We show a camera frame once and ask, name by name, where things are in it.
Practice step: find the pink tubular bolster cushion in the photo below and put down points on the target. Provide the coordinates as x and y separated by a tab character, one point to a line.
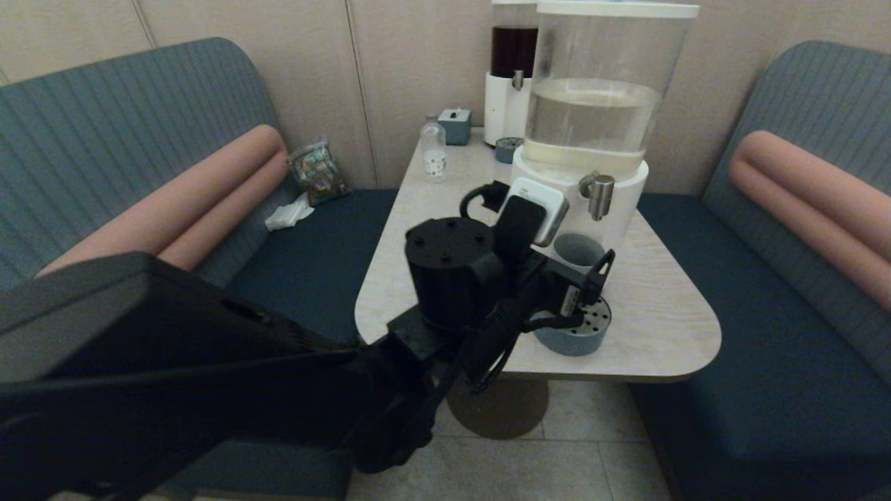
814	202
209	188

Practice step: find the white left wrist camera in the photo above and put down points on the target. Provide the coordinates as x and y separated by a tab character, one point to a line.
550	202

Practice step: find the round grey table pedestal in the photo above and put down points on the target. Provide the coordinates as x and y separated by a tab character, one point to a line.
518	414

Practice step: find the small blue round drip tray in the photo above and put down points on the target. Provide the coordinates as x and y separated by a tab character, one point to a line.
508	152

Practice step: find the dark beverage dispenser white base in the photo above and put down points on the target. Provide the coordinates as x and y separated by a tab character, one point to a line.
505	104

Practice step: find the clear water dispenser white base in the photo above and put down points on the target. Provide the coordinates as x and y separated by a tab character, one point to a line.
592	125

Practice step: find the crumpled white tissue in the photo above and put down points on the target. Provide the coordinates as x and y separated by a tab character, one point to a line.
289	214

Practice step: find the clear plastic bottle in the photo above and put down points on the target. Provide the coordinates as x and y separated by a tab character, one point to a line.
434	156

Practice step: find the patterned snack bag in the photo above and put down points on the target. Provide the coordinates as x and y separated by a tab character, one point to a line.
319	174

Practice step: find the small steel beverage tap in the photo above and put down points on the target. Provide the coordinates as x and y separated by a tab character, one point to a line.
518	80

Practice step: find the blue-grey tissue box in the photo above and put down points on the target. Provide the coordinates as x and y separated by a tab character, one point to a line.
456	127

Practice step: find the teal upholstered booth sofa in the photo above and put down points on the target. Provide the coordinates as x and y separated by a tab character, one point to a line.
104	139
766	348

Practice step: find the large blue round drip tray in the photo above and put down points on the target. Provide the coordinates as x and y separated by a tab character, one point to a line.
574	344

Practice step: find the grey plastic cup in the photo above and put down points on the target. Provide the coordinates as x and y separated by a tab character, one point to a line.
581	250

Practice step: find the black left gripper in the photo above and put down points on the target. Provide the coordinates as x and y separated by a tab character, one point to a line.
539	292

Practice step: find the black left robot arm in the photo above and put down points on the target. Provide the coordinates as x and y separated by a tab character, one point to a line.
174	362

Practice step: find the steel water dispenser tap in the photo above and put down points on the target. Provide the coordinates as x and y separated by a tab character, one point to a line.
600	198

